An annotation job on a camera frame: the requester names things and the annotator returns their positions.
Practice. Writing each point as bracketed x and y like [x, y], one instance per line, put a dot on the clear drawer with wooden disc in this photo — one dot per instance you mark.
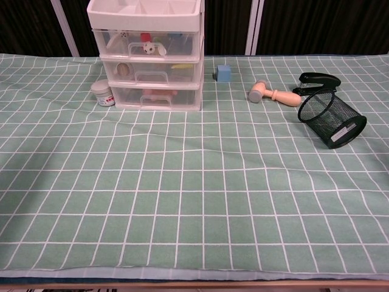
[182, 76]

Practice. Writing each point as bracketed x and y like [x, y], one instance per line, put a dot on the yellowish strip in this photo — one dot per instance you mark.
[182, 66]

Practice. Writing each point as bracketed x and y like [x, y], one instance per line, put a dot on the clear drawer with toys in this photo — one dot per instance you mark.
[185, 45]

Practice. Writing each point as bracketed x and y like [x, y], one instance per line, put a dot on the small wooden mallet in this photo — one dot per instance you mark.
[288, 98]

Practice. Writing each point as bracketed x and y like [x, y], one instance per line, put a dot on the small soccer ball toy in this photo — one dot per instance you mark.
[149, 48]

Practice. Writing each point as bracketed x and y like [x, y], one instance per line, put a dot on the green checkered tablecloth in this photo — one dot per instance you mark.
[194, 197]

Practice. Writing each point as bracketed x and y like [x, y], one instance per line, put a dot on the blue cube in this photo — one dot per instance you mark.
[223, 73]

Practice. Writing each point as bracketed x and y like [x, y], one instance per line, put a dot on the white plastic piece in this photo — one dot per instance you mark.
[162, 50]

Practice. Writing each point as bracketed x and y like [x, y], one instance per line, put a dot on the small white labelled jar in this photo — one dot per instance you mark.
[101, 94]

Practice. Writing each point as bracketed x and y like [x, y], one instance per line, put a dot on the black mesh pen holder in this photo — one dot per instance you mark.
[331, 118]

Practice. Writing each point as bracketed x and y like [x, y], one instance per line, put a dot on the black stapler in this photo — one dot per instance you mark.
[322, 79]

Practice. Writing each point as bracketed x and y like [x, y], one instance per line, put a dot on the black curtain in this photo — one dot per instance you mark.
[319, 24]

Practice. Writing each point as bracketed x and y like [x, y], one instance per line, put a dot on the white frame post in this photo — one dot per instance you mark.
[65, 29]
[253, 27]

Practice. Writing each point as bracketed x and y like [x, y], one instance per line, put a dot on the white plastic drawer organizer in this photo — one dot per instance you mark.
[146, 22]

